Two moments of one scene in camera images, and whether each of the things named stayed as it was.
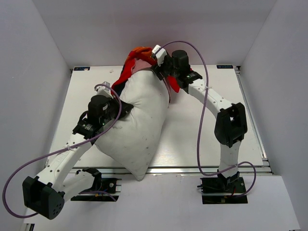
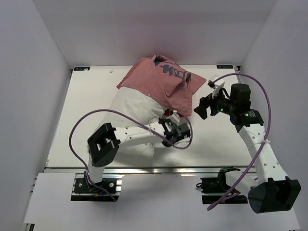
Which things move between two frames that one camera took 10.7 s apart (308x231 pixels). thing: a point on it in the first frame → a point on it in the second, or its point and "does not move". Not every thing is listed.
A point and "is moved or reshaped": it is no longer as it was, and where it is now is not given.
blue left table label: x=83 y=68 does not move
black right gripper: x=157 y=69 → x=208 y=101
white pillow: x=131 y=139 is moved or reshaped
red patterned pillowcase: x=140 y=58 is moved or reshaped
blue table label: x=224 y=66 does not move
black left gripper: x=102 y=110 → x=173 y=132
